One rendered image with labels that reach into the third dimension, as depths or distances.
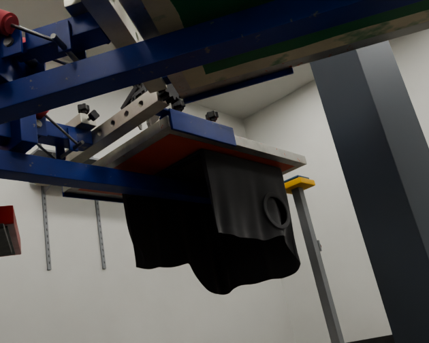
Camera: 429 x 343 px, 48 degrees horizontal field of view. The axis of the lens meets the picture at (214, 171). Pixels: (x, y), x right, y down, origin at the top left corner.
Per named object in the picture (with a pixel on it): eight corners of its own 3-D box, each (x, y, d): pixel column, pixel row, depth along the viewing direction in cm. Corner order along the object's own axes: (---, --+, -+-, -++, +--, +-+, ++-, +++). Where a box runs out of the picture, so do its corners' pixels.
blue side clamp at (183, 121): (226, 151, 167) (222, 133, 170) (237, 145, 164) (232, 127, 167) (162, 135, 145) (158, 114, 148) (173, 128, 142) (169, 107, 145)
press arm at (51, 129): (82, 152, 157) (81, 138, 159) (93, 144, 154) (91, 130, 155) (33, 142, 144) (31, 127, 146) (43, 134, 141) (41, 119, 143)
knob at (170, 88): (171, 111, 141) (167, 89, 143) (184, 103, 137) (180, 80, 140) (151, 105, 135) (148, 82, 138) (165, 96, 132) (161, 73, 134)
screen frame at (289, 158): (207, 209, 235) (205, 201, 237) (307, 164, 201) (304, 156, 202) (62, 192, 177) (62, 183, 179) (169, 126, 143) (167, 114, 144)
